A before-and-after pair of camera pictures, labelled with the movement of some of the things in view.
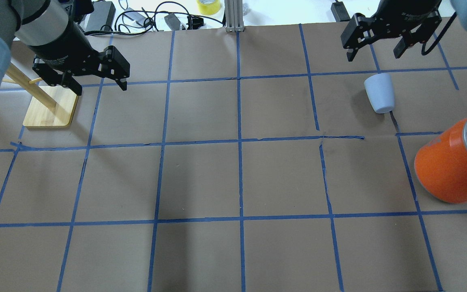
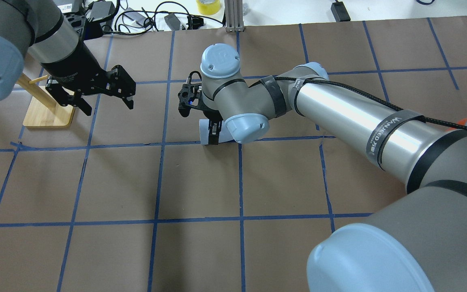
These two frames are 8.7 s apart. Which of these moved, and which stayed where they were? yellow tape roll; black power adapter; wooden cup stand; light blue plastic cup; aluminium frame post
Moved: light blue plastic cup
Stayed: aluminium frame post; black power adapter; yellow tape roll; wooden cup stand
